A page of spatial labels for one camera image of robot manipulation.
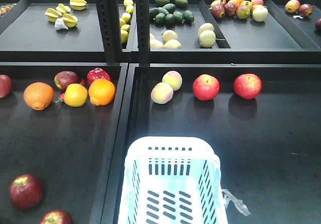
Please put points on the black shelf upright post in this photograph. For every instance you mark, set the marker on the black shelf upright post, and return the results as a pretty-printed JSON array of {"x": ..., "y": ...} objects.
[{"x": 108, "y": 14}]

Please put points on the white garlic bulb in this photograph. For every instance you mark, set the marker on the white garlic bulb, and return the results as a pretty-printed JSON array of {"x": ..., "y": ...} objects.
[{"x": 60, "y": 25}]

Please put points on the red apple right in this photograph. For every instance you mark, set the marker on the red apple right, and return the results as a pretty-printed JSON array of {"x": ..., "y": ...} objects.
[{"x": 247, "y": 86}]

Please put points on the yellow apple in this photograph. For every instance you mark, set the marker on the yellow apple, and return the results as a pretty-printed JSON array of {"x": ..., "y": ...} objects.
[{"x": 75, "y": 95}]

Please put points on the clear plastic strip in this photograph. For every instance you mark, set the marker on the clear plastic strip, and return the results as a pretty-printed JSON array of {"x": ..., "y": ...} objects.
[{"x": 238, "y": 203}]

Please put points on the dark red apple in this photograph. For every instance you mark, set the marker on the dark red apple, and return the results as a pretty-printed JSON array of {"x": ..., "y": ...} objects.
[
  {"x": 26, "y": 191},
  {"x": 64, "y": 78}
]

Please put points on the orange fruit left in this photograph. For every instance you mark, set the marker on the orange fruit left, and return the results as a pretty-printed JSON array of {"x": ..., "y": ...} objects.
[{"x": 38, "y": 95}]

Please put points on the red apple centre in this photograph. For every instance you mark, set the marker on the red apple centre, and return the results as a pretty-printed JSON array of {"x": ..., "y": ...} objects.
[{"x": 206, "y": 87}]

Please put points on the pale peach rear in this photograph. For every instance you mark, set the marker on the pale peach rear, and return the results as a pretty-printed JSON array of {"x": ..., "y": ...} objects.
[{"x": 174, "y": 79}]

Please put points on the light blue plastic basket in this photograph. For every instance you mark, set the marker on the light blue plastic basket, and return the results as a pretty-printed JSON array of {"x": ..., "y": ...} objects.
[{"x": 171, "y": 180}]

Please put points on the red apple bottom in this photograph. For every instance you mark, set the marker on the red apple bottom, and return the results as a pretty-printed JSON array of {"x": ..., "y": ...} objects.
[{"x": 56, "y": 216}]

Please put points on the pale peach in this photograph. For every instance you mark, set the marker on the pale peach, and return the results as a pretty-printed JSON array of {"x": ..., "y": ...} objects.
[
  {"x": 174, "y": 79},
  {"x": 162, "y": 93}
]

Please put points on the orange fruit right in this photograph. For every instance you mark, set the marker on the orange fruit right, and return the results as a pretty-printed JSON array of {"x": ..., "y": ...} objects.
[{"x": 101, "y": 92}]

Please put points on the pale peach front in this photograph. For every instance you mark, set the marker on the pale peach front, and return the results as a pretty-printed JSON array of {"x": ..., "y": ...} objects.
[{"x": 162, "y": 93}]

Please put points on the red bell pepper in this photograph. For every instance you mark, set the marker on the red bell pepper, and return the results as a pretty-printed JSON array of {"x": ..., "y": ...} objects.
[{"x": 97, "y": 73}]

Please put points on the orange fruit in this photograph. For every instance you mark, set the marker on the orange fruit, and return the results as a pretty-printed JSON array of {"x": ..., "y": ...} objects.
[
  {"x": 38, "y": 95},
  {"x": 101, "y": 92}
]

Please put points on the dark red apple front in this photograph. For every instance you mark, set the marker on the dark red apple front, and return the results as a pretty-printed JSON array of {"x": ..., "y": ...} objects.
[{"x": 26, "y": 191}]

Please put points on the black upper fruit tray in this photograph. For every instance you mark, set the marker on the black upper fruit tray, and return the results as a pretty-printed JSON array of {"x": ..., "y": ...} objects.
[{"x": 287, "y": 36}]

